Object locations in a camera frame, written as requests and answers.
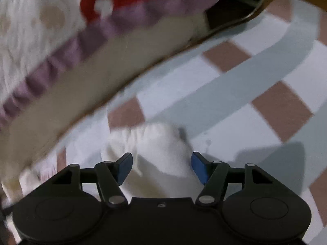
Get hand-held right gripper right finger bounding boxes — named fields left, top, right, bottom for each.
left=191, top=151, right=275, bottom=207

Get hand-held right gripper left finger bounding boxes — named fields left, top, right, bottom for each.
left=52, top=153, right=133, bottom=208

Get white fleece jacket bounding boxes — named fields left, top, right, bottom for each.
left=101, top=122, right=202, bottom=199

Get checkered rug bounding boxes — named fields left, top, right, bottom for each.
left=38, top=0, right=327, bottom=245

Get beige bed base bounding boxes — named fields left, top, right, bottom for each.
left=0, top=13, right=210, bottom=182

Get white quilted bedspread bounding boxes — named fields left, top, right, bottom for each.
left=0, top=0, right=228, bottom=128

